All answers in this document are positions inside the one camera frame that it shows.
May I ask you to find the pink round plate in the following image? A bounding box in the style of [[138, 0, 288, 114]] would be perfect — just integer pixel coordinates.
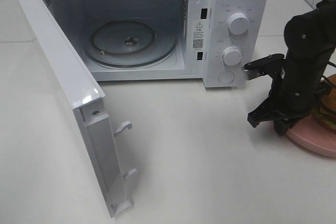
[[285, 115, 335, 158]]

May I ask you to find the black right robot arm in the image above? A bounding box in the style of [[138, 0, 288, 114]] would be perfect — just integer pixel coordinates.
[[242, 0, 335, 135]]

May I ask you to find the glass microwave turntable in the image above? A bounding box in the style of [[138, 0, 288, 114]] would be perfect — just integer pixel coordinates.
[[84, 18, 177, 68]]

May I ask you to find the round white door button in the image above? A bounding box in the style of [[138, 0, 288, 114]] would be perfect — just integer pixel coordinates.
[[218, 71, 235, 84]]

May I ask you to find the white microwave oven body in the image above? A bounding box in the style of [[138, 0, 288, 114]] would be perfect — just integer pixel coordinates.
[[45, 0, 266, 88]]

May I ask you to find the burger with lettuce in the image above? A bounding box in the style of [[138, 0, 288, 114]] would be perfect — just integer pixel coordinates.
[[312, 88, 335, 133]]

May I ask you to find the white microwave door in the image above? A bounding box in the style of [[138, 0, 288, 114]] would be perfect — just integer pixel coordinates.
[[18, 0, 137, 217]]

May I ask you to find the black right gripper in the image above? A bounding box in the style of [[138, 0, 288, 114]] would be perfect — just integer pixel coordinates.
[[247, 63, 331, 136]]

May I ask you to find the white timer knob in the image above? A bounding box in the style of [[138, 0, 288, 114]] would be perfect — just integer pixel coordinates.
[[222, 46, 242, 66]]

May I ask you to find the upper white power knob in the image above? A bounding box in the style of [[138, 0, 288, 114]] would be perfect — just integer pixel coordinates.
[[227, 11, 249, 35]]

